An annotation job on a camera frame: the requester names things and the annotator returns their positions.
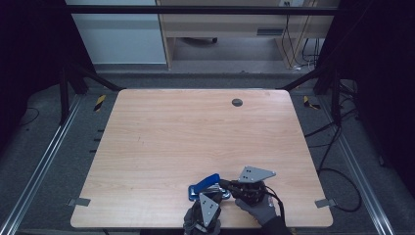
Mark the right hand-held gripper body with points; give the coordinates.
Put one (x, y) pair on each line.
(254, 174)

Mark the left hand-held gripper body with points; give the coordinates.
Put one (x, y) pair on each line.
(208, 209)

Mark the blue stapler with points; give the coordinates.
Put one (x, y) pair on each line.
(204, 184)

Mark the person's left hand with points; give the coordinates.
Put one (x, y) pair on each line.
(187, 225)

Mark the grey tape strip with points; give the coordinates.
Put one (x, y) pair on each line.
(325, 203)
(79, 202)

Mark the black chair base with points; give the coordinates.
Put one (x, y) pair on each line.
(200, 40)

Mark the light wooden desk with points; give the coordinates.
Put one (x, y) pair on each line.
(225, 24)

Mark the white cabinet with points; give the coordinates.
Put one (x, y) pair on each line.
(120, 39)

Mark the aluminium floor rail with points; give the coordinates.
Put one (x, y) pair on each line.
(42, 163)
(359, 176)

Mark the black diagonal frame strut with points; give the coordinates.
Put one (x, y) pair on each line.
(303, 80)
(98, 78)

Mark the black upright frame post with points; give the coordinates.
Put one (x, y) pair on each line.
(336, 98)

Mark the white wall socket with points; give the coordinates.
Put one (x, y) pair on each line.
(286, 3)

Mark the black horizontal frame bar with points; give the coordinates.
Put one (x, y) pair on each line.
(195, 10)

